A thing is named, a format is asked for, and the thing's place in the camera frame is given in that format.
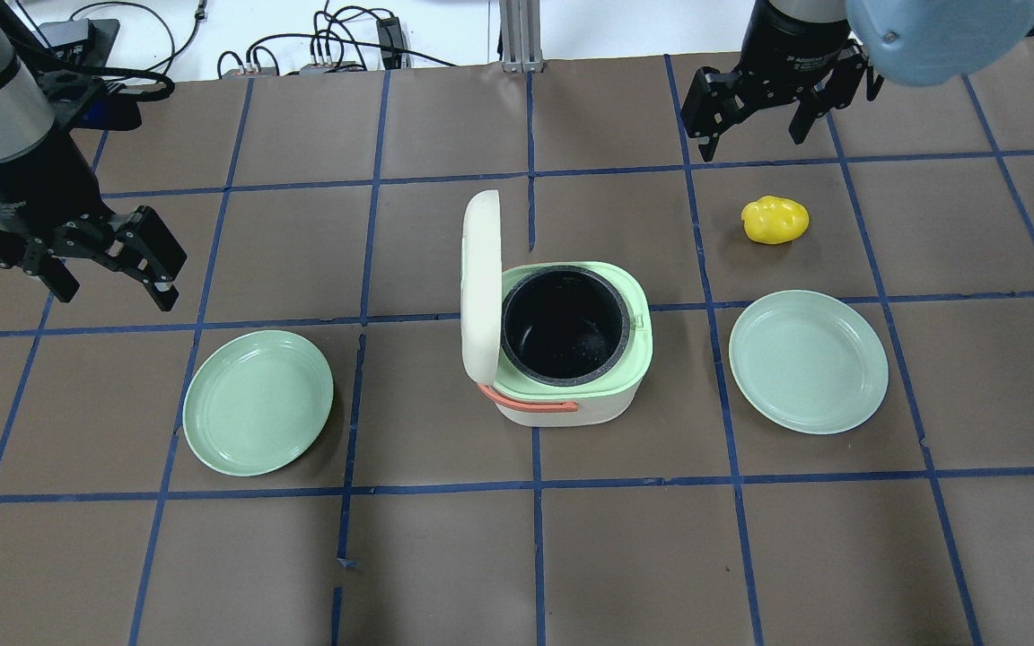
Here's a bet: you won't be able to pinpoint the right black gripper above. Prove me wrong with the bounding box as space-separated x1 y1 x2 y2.
680 9 872 162

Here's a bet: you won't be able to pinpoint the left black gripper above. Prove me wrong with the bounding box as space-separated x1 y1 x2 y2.
0 184 188 312

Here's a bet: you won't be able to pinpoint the white rice cooker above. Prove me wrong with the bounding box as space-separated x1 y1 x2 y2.
459 189 653 428

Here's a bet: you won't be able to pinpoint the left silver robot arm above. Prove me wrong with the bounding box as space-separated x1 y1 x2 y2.
0 1 188 311

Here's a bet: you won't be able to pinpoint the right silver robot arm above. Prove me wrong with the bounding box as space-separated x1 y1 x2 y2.
680 1 1034 162

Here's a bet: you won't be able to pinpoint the yellow toy pepper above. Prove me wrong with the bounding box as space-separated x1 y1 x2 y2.
741 196 811 245

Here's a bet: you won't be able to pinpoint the left green plate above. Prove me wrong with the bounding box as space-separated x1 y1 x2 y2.
181 330 334 476

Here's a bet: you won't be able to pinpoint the green plate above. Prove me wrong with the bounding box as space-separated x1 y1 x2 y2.
181 330 334 476
729 290 889 436

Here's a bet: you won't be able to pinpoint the right green plate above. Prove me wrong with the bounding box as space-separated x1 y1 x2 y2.
729 290 889 436

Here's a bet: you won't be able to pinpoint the black power adapter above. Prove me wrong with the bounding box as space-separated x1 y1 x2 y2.
376 16 407 70

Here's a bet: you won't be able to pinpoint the aluminium frame post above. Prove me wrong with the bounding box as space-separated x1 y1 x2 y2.
499 0 546 74

